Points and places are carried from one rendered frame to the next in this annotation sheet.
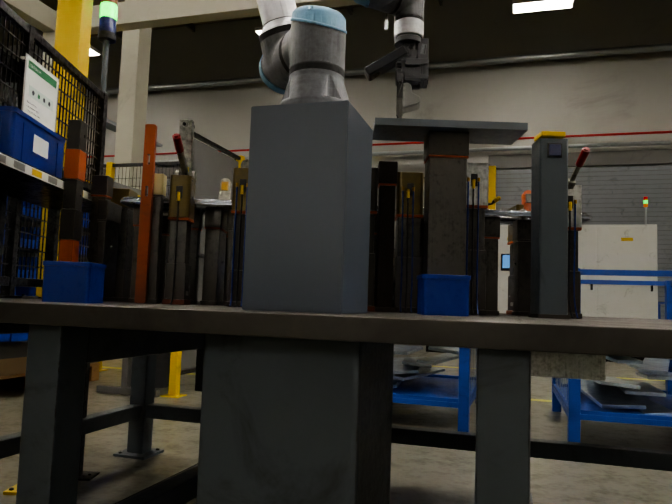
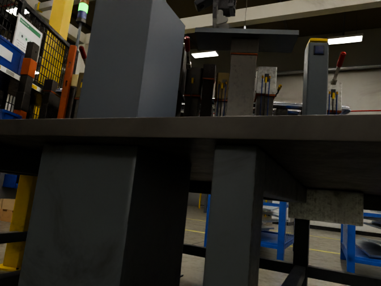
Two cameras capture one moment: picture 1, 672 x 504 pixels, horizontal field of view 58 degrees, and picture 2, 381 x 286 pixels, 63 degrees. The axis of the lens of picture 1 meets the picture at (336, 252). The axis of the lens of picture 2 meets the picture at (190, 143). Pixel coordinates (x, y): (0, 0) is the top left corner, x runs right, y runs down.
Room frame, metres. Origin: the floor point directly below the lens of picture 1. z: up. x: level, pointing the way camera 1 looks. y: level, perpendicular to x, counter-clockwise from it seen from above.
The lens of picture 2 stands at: (0.38, -0.26, 0.56)
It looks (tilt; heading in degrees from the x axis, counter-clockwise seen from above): 9 degrees up; 8
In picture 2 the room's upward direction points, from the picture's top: 6 degrees clockwise
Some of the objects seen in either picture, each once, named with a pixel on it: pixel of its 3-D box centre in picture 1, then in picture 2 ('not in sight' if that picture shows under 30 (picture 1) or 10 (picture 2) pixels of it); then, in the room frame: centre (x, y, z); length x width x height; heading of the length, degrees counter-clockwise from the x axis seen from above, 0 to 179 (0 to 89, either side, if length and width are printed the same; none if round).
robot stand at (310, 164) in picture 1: (311, 213); (134, 74); (1.23, 0.05, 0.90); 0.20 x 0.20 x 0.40; 73
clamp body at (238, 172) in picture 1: (241, 238); not in sight; (1.62, 0.25, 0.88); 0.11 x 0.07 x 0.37; 0
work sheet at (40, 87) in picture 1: (37, 112); (25, 48); (1.92, 0.98, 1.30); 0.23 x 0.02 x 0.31; 0
